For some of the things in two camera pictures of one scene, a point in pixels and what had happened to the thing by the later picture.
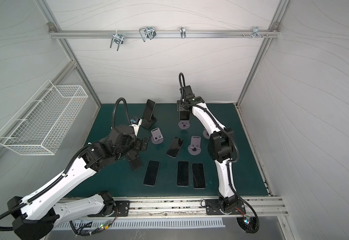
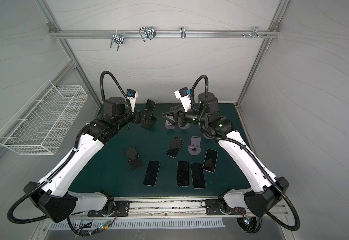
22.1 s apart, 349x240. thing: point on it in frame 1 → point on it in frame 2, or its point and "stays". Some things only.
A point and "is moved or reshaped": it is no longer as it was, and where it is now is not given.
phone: x=151 y=173 stays
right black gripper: x=184 y=106 → x=181 y=120
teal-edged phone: x=183 y=173 stays
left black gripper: x=138 y=141 → x=144 y=111
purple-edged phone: x=198 y=175 stays
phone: x=149 y=109 stays
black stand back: x=148 y=120 stays
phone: x=184 y=115 is moved or reshaped
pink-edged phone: x=175 y=147 stays
